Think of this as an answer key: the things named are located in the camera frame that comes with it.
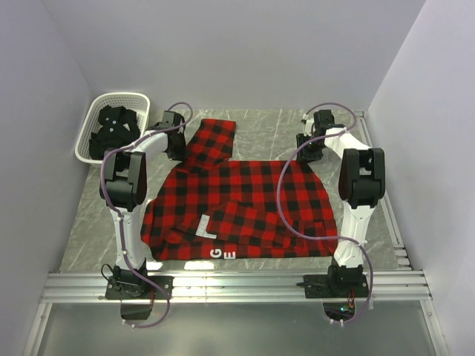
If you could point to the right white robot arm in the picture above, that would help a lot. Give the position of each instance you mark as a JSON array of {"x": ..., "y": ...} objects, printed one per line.
[{"x": 361, "y": 185}]

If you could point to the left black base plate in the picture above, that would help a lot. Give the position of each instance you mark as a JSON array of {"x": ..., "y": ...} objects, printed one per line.
[{"x": 143, "y": 290}]

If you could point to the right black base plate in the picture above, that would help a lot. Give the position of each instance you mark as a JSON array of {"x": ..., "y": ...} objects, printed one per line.
[{"x": 319, "y": 286}]

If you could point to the aluminium mounting rail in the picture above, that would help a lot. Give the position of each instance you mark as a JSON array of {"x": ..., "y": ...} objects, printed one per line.
[{"x": 236, "y": 287}]

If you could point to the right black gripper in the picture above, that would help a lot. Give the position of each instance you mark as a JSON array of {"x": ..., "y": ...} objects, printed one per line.
[{"x": 303, "y": 153}]

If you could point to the aluminium side rail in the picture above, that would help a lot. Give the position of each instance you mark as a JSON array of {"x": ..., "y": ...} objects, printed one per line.
[{"x": 388, "y": 251}]

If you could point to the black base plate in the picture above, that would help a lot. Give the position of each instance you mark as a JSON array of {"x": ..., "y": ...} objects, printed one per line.
[
  {"x": 143, "y": 290},
  {"x": 319, "y": 286}
]

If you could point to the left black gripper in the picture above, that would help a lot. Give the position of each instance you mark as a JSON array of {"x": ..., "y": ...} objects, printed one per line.
[{"x": 181, "y": 155}]

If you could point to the black shirt in basket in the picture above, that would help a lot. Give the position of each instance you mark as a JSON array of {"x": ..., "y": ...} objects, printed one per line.
[{"x": 118, "y": 127}]

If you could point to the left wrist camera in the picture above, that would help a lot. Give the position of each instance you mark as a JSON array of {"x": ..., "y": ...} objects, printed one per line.
[{"x": 170, "y": 119}]

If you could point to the red black plaid shirt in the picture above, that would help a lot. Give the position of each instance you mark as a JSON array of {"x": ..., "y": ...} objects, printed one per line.
[{"x": 214, "y": 207}]

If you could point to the white plastic laundry basket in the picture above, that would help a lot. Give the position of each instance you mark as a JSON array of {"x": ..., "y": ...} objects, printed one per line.
[{"x": 137, "y": 102}]

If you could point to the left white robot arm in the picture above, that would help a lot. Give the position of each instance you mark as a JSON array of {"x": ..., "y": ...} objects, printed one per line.
[{"x": 123, "y": 186}]

